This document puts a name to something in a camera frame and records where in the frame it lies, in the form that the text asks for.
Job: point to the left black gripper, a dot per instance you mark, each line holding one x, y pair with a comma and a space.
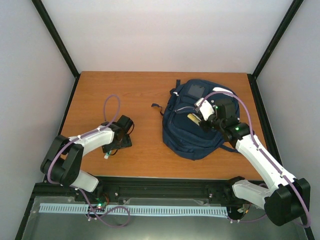
126, 143

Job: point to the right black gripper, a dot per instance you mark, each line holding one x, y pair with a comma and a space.
205, 127

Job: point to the yellow highlighter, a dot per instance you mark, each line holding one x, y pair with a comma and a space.
195, 119

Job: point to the green white glue stick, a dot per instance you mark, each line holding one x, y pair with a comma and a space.
106, 156

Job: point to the navy blue student backpack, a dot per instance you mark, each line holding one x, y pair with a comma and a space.
179, 133

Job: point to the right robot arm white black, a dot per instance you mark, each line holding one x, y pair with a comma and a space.
285, 197

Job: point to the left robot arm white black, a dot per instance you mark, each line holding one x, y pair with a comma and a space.
62, 163

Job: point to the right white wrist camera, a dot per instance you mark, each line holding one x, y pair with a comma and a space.
205, 108

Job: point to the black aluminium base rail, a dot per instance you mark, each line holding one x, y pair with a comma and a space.
120, 189

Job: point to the light blue slotted cable duct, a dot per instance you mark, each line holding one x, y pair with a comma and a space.
136, 210

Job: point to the right black frame post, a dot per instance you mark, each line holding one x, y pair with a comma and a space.
281, 29

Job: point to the black frame post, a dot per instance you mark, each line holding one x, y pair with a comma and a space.
44, 15
281, 29

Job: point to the left black frame post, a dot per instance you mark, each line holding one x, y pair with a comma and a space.
44, 15

